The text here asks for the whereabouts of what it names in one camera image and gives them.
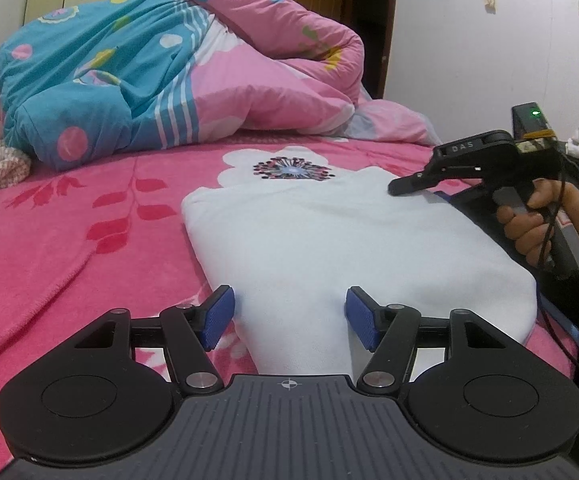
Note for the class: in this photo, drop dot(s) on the white sweatshirt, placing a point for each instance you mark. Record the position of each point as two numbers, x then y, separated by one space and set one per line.
319 240

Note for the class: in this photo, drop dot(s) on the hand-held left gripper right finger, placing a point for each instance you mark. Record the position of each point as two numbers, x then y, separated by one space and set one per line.
362 317

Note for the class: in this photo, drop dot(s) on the person's right hand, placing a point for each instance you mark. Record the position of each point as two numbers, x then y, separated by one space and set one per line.
519 232

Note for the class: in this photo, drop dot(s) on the blue and pink floral quilt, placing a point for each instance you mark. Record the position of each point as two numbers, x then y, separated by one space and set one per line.
119 85

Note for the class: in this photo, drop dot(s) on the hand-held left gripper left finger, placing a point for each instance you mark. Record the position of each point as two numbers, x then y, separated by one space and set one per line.
219 317

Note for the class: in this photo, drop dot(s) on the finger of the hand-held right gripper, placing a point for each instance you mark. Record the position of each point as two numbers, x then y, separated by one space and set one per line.
419 183

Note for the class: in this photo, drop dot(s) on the pink floral bed blanket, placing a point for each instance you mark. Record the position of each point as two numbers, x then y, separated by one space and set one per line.
94 270

